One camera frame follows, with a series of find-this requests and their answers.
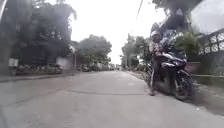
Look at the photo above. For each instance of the parked vehicle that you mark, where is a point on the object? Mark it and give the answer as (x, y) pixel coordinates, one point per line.
(84, 68)

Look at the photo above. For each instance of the row of green trees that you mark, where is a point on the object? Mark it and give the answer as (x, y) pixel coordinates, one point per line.
(133, 50)

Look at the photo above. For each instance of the grey pavement strip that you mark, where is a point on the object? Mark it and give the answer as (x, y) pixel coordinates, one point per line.
(30, 77)

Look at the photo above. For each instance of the tree with dark crown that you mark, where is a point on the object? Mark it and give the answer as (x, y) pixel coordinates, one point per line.
(176, 10)

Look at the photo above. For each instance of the palm-like green plant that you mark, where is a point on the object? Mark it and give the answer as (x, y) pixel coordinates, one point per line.
(187, 43)

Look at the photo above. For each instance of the row of low plants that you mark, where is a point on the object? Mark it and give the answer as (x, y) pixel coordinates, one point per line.
(36, 69)

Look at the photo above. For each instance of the dark patterned fence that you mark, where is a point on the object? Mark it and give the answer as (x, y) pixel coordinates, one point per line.
(210, 50)

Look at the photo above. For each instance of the pale low wall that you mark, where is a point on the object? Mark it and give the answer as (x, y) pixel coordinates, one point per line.
(65, 62)

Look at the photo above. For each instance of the broad green tree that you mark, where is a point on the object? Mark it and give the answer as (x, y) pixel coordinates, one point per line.
(93, 48)

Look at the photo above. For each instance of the dark motorcycle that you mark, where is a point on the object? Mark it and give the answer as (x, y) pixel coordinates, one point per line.
(175, 71)

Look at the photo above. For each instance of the person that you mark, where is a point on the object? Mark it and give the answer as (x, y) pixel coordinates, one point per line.
(156, 53)

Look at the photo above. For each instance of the dark trees by wall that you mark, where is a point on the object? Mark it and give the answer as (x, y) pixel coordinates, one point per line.
(36, 30)

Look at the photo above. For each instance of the grey concrete road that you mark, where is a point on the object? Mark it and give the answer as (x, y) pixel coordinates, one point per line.
(100, 103)

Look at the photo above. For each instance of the small white sign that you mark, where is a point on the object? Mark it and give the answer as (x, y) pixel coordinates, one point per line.
(13, 62)

